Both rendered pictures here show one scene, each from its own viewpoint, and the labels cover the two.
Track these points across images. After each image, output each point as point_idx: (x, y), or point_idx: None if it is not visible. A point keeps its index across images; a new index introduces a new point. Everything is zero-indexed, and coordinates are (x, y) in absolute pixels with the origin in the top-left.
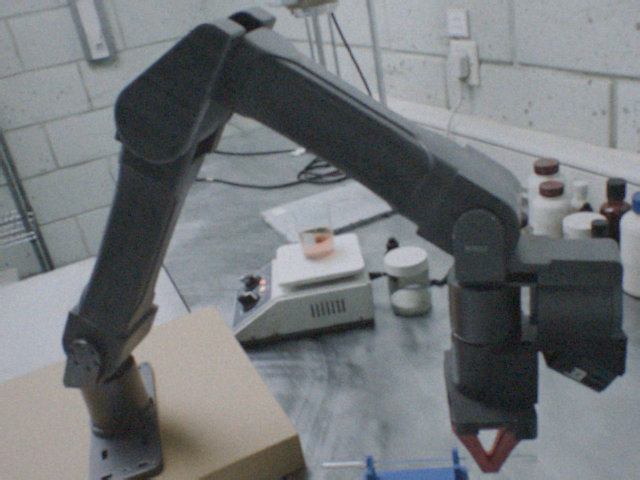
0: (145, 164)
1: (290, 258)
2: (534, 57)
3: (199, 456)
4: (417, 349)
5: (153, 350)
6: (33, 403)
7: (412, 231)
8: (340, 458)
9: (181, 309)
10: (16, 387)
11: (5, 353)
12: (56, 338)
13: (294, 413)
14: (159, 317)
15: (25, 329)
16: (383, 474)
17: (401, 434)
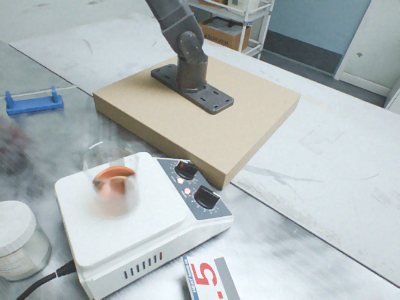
0: None
1: (155, 190)
2: None
3: (137, 80)
4: (26, 192)
5: (226, 126)
6: (256, 92)
7: None
8: (78, 113)
9: (288, 212)
10: (281, 98)
11: (363, 146)
12: (350, 163)
13: (113, 131)
14: (296, 198)
15: (393, 168)
16: (51, 103)
17: (43, 127)
